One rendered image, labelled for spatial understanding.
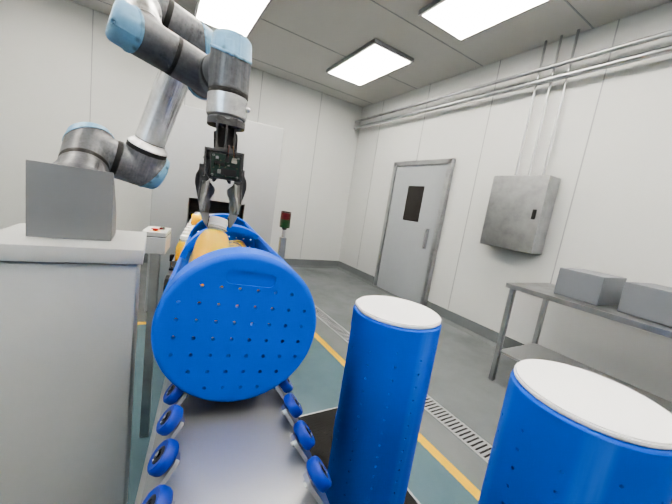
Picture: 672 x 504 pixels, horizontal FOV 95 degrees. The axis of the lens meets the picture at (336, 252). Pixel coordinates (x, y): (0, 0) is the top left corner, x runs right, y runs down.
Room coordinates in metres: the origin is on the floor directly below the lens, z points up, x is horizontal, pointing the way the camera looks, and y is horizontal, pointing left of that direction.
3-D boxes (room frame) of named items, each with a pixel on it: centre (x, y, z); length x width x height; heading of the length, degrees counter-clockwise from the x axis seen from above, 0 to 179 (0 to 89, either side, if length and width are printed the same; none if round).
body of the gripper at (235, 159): (0.63, 0.25, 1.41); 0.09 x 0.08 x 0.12; 23
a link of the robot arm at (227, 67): (0.64, 0.26, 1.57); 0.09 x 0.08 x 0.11; 44
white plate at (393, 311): (0.98, -0.23, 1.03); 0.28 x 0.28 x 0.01
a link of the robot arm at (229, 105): (0.64, 0.25, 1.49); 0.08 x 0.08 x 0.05
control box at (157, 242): (1.45, 0.86, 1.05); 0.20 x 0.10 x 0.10; 23
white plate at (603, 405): (0.60, -0.56, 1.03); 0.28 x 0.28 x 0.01
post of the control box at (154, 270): (1.45, 0.86, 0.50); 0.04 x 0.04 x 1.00; 23
